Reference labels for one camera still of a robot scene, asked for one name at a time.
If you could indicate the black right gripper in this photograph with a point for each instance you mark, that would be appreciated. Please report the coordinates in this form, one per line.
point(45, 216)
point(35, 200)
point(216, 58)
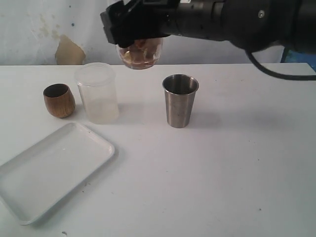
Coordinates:
point(124, 23)

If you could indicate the clear plastic shaker body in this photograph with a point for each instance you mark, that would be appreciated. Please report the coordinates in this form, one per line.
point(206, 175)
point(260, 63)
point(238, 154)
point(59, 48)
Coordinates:
point(139, 54)

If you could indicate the stainless steel cup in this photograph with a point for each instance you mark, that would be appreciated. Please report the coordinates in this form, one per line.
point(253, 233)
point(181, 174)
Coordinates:
point(179, 91)

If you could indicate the brown wooden cup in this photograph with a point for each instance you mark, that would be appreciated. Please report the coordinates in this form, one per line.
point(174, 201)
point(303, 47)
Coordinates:
point(59, 100)

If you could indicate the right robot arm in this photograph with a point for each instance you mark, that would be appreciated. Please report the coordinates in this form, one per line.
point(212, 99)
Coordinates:
point(251, 25)

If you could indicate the gold foil coin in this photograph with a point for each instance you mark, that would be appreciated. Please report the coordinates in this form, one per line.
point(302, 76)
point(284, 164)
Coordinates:
point(138, 54)

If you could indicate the translucent plastic container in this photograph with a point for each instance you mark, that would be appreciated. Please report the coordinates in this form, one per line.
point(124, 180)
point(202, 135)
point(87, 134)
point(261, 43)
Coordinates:
point(97, 88)

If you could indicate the white rectangular tray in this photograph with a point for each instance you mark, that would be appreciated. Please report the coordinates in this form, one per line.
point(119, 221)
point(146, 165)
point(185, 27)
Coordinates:
point(36, 180)

